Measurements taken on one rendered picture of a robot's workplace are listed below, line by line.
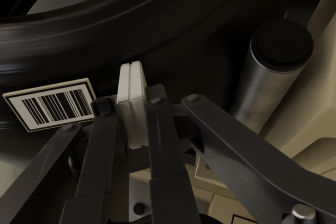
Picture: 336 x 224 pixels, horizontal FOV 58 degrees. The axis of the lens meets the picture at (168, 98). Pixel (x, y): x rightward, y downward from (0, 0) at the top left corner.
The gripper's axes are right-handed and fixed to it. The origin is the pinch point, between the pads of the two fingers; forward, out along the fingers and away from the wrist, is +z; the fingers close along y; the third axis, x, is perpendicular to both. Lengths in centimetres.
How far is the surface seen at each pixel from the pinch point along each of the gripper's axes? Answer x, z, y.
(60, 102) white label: -0.1, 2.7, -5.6
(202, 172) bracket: -26.4, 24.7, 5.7
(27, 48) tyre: 3.8, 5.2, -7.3
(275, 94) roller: -4.4, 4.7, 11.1
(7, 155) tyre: -5.7, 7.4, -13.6
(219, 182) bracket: -28.1, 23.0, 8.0
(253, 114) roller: -8.0, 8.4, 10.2
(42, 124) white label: -1.7, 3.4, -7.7
